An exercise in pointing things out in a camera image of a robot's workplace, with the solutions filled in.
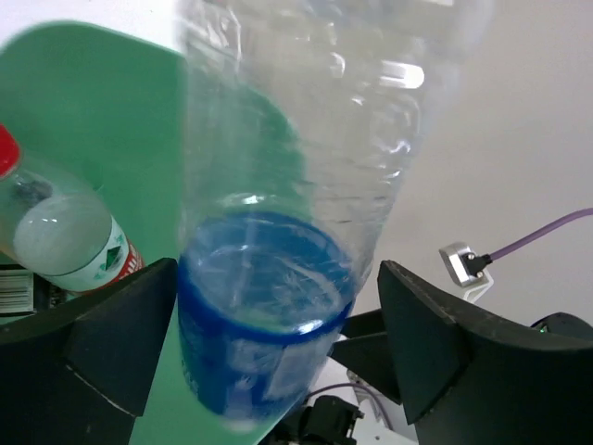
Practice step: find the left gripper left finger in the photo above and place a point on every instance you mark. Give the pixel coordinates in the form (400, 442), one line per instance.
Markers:
(81, 373)

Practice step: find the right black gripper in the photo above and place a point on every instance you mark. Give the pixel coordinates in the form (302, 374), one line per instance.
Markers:
(329, 420)

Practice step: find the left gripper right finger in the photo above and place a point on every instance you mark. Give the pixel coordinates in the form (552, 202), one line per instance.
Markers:
(469, 376)

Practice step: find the red label plastic bottle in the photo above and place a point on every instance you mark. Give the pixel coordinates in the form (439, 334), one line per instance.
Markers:
(58, 227)

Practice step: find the blue label plastic bottle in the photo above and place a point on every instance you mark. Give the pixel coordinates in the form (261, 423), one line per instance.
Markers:
(300, 120)

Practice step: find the green plastic bin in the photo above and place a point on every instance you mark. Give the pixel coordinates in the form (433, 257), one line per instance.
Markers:
(104, 106)

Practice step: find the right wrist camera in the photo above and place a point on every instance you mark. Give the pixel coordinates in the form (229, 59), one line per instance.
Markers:
(467, 270)

